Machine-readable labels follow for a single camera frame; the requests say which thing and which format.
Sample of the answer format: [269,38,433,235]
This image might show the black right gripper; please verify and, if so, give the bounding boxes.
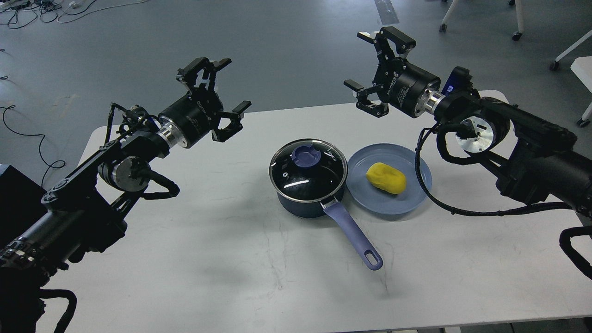
[343,26,441,118]

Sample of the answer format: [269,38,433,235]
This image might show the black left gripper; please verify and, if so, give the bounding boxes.
[159,58,252,149]

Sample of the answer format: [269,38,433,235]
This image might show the yellow potato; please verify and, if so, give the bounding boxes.
[365,162,407,195]

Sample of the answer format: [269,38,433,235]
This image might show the glass lid purple knob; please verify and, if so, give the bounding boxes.
[269,138,348,203]

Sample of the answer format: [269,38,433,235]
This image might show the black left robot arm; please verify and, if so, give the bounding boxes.
[1,57,251,333]

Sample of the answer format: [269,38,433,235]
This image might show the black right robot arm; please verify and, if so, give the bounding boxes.
[344,26,591,219]

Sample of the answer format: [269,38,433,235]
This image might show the grey floor tape strip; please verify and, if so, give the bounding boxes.
[374,0,400,26]

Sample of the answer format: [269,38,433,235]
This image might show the blue round plate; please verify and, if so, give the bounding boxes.
[346,143,427,216]

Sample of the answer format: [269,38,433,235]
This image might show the white chair legs with casters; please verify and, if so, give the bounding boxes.
[438,0,526,42]

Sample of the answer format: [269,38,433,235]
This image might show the white table leg right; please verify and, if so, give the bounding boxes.
[549,30,592,127]

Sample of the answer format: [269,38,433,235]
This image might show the black box left edge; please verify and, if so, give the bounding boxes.
[0,164,47,248]

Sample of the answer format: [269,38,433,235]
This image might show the dark blue saucepan purple handle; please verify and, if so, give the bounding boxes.
[269,138,384,271]

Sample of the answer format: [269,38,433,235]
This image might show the black floor cable left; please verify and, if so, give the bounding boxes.
[0,105,67,188]

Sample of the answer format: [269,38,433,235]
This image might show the black corrugated cable right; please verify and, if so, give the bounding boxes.
[414,123,574,217]

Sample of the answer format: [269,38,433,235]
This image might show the tangled floor cables top left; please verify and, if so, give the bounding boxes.
[0,0,151,30]

